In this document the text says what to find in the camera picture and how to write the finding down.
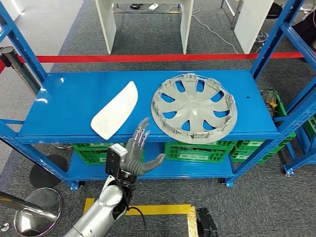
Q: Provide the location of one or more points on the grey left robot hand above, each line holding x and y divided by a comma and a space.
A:
133, 160

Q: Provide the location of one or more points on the white curved plastic part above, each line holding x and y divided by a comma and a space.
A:
115, 110

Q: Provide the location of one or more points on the blue metal shelf rack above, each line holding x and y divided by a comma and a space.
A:
299, 162
74, 98

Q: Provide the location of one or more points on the green plastic crate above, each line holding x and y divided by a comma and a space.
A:
84, 146
91, 158
311, 127
222, 144
283, 107
173, 153
237, 158

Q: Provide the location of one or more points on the yellow floor tape square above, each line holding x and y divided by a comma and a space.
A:
167, 209

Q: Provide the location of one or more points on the grey wheel hubcap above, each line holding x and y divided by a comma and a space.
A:
194, 110

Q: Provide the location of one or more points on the red barrier belt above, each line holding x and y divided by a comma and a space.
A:
148, 58

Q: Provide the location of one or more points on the black barrier stanchion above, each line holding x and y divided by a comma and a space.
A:
47, 176

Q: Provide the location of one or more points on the white desk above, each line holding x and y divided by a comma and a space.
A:
108, 26

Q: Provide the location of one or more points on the white power strip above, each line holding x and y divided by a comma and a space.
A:
153, 7

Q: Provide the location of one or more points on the chrome chair base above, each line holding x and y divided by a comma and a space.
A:
4, 228

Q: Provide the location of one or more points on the white panel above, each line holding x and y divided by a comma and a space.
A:
249, 26

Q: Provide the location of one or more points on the black bag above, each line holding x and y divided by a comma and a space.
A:
306, 29

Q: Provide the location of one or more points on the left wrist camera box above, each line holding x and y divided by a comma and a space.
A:
115, 160

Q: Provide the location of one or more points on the grey metal frame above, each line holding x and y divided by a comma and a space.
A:
235, 19

